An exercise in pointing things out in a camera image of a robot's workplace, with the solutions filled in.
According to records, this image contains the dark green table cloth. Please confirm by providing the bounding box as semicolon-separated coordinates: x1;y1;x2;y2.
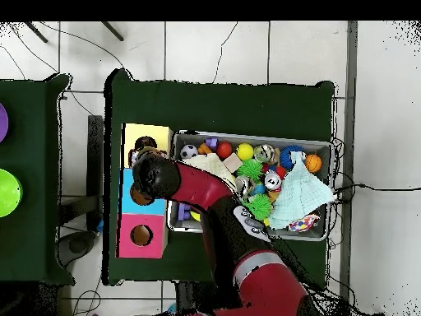
0;72;76;286
102;67;337;286

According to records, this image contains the wooden cube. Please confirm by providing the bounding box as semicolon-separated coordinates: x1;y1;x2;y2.
222;151;243;174

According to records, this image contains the shallow mesh bin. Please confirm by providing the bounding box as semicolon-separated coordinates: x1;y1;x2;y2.
166;129;336;242

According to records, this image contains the mint muslin cloth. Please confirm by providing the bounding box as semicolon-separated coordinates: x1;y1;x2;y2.
268;151;339;231

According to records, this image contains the orange basketball toy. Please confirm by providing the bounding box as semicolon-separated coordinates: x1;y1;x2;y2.
304;154;323;174

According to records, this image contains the black tripod leg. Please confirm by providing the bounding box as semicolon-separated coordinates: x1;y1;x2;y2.
100;21;125;43
24;21;49;44

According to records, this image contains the cream muslin cloth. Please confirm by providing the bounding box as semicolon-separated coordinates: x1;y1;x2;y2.
182;152;238;189

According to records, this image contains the green bowl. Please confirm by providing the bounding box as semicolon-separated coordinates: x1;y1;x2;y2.
0;168;24;219

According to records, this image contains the black and white soccer ball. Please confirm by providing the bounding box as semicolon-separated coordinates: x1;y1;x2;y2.
179;144;199;160

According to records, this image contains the purple bowl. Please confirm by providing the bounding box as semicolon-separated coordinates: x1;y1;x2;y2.
0;102;10;144

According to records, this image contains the wooden box with three holes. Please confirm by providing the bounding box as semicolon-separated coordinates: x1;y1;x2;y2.
115;123;174;260

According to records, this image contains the black stand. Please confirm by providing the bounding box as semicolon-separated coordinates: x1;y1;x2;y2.
86;114;105;232

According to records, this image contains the yellow ball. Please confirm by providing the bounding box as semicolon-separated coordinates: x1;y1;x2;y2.
235;142;255;161

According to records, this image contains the black power cable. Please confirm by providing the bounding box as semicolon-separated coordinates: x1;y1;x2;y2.
335;183;421;195

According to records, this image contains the multicoloured patterned cloth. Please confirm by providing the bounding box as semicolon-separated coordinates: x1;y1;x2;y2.
288;213;322;233

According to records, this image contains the red ball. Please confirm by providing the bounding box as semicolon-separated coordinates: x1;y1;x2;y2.
215;141;234;160

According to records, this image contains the green spiky rubber ball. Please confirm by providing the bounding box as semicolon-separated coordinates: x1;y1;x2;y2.
236;158;263;182
244;193;273;221

